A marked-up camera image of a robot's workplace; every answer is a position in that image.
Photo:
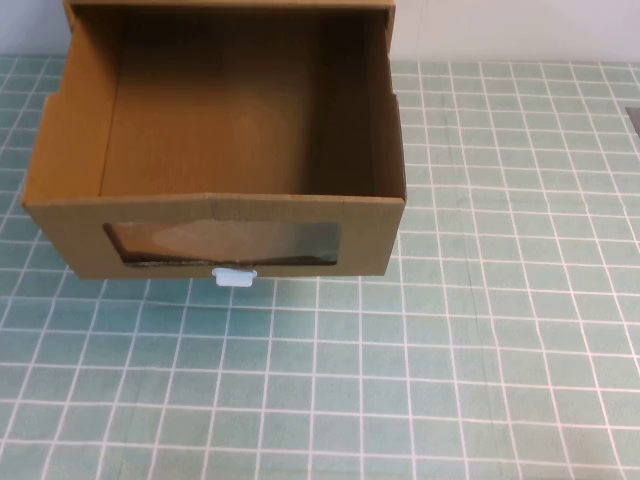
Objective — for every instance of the cardboard drawer with window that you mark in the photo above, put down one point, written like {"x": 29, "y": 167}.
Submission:
{"x": 300, "y": 240}

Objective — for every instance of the green checked tablecloth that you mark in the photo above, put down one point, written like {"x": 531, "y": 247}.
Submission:
{"x": 450, "y": 350}

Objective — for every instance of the dark grey flat object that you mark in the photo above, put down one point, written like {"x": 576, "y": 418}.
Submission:
{"x": 635, "y": 122}

